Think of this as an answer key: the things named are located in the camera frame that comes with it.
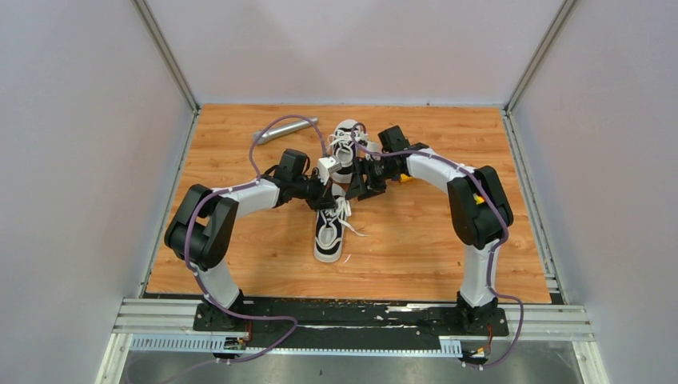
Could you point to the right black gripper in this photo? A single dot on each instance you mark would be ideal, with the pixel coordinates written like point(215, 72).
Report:
point(361, 188)

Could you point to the grey metal cylinder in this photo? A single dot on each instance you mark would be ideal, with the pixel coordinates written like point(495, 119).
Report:
point(263, 136)

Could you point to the aluminium frame rail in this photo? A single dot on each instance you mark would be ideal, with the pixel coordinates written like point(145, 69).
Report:
point(153, 340)

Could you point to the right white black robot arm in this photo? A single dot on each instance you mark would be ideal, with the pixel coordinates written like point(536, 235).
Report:
point(480, 211)

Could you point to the black white sneaker with laces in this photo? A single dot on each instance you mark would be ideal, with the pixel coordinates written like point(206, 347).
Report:
point(342, 145)

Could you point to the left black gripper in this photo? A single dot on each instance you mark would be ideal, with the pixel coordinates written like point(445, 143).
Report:
point(324, 199)

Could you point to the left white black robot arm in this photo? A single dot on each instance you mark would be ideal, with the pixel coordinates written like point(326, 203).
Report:
point(201, 229)

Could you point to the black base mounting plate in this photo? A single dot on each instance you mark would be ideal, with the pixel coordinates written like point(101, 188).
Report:
point(308, 324)

